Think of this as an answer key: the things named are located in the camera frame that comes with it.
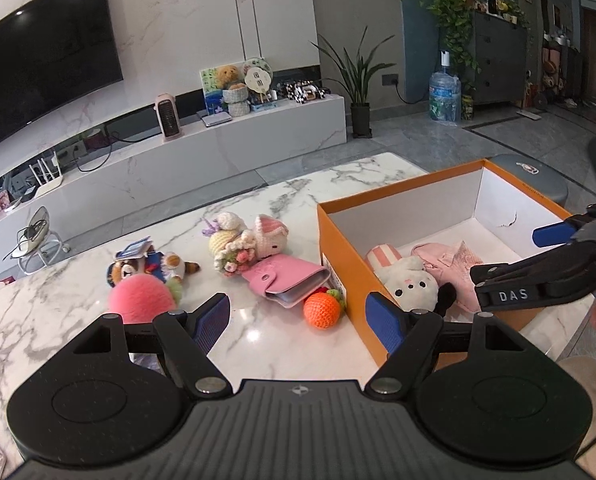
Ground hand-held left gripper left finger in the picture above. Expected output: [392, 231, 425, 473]
[70, 292, 231, 401]

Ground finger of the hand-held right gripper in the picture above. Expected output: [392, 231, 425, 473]
[469, 244, 596, 313]
[532, 215, 592, 248]

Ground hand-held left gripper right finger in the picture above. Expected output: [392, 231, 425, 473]
[365, 291, 527, 399]

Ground orange crochet fruit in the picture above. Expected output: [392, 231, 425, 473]
[303, 288, 347, 330]

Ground pink card wallet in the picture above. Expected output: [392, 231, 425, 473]
[241, 254, 331, 308]

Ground orange cardboard box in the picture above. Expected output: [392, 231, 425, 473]
[317, 158, 576, 368]

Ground red panda plush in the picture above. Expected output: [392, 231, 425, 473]
[108, 240, 163, 288]

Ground grey round stool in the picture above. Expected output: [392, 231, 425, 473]
[488, 154, 570, 208]

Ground white bunny plush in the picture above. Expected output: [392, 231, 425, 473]
[365, 244, 459, 317]

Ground crochet flower bouquet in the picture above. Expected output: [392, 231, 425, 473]
[213, 241, 259, 277]

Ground small calico cat plush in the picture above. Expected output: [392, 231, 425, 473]
[160, 252, 201, 286]

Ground pink fluffy plush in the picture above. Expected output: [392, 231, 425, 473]
[108, 272, 183, 326]

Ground pink cloth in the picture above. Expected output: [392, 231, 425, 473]
[410, 241, 486, 313]

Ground cream crochet unicorn doll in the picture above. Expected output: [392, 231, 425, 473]
[201, 211, 253, 259]

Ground pink crochet doll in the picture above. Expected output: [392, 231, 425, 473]
[245, 214, 291, 261]

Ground shelf with toys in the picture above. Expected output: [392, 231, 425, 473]
[540, 30, 581, 106]

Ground brown wooden door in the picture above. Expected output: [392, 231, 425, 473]
[580, 5, 596, 96]

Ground grey drawer cabinet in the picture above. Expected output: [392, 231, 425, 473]
[470, 10, 529, 106]

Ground white marble tv console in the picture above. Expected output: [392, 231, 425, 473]
[0, 92, 349, 261]

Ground blue water jug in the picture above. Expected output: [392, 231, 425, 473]
[428, 50, 463, 126]

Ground group of small bottles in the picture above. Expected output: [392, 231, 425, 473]
[473, 0, 521, 23]

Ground pink space heater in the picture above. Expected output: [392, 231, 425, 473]
[155, 93, 186, 141]

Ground white router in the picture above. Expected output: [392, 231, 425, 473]
[28, 152, 63, 198]

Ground trailing pothos plant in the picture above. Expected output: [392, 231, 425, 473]
[415, 0, 481, 96]

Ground green blue picture panel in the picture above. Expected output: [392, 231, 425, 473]
[199, 65, 229, 118]

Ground teddy bear in knit basket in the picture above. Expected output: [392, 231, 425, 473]
[215, 63, 251, 118]

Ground white paper fan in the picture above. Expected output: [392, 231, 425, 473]
[245, 71, 275, 106]

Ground black white checkered toys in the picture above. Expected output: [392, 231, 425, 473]
[278, 80, 331, 106]

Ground long leaf potted plant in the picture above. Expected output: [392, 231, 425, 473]
[310, 25, 399, 138]

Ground round green paper fan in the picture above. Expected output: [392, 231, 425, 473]
[241, 57, 271, 77]

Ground black television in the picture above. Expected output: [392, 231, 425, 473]
[0, 0, 124, 160]

